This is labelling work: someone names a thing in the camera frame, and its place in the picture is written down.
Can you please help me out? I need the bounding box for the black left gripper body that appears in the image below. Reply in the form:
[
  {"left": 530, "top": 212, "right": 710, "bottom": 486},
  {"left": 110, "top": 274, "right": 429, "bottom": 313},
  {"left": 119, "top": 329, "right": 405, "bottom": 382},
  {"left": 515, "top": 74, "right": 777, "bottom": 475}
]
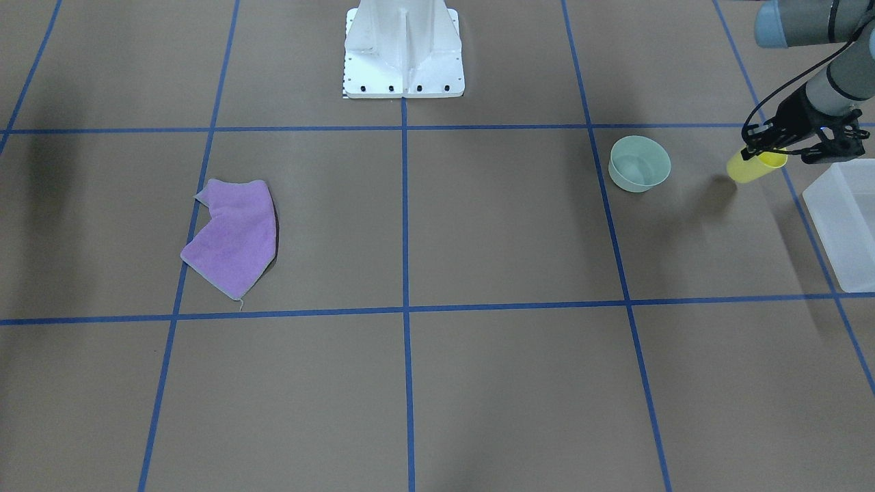
[{"left": 764, "top": 88, "right": 845, "bottom": 148}]

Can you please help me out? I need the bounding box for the yellow plastic cup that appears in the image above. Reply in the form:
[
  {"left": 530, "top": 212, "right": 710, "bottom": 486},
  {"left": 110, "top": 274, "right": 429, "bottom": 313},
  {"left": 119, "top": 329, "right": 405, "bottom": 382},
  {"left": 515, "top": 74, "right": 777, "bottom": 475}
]
[{"left": 726, "top": 149, "right": 789, "bottom": 184}]

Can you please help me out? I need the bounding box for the green plastic bowl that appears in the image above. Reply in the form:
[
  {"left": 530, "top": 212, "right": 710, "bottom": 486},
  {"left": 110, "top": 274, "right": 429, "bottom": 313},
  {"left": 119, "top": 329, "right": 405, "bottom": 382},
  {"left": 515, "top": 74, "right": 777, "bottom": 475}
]
[{"left": 608, "top": 136, "right": 673, "bottom": 193}]

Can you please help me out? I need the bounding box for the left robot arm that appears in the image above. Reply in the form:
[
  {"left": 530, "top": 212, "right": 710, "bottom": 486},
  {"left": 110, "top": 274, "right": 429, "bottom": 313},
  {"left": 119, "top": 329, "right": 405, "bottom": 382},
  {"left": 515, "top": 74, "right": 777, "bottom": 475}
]
[{"left": 740, "top": 1, "right": 874, "bottom": 164}]

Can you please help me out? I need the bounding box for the translucent plastic box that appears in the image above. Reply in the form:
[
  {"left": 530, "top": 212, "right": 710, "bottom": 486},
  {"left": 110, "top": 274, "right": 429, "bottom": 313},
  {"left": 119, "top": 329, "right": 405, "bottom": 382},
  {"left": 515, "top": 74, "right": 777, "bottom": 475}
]
[{"left": 803, "top": 159, "right": 874, "bottom": 293}]

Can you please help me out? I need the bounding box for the purple cloth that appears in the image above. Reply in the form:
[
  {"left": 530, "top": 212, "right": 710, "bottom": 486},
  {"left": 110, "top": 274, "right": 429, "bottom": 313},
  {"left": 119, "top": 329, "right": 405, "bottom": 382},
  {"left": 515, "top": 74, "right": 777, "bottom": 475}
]
[{"left": 180, "top": 178, "right": 278, "bottom": 301}]

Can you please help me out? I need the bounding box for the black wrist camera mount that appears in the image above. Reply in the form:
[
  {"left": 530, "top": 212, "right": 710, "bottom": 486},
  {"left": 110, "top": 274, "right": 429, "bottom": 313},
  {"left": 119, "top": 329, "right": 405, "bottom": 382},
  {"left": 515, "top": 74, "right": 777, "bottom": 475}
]
[{"left": 800, "top": 109, "right": 871, "bottom": 165}]

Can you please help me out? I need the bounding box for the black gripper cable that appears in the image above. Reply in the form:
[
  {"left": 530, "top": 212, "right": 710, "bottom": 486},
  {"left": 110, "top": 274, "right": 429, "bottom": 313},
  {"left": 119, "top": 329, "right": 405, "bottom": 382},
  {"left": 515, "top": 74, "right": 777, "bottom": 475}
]
[{"left": 741, "top": 20, "right": 875, "bottom": 148}]

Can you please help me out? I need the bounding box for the white pedestal column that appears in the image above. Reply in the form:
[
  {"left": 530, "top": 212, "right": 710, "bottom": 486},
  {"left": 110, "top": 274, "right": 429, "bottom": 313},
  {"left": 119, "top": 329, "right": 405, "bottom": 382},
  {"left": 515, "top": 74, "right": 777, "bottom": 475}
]
[{"left": 342, "top": 1, "right": 466, "bottom": 99}]

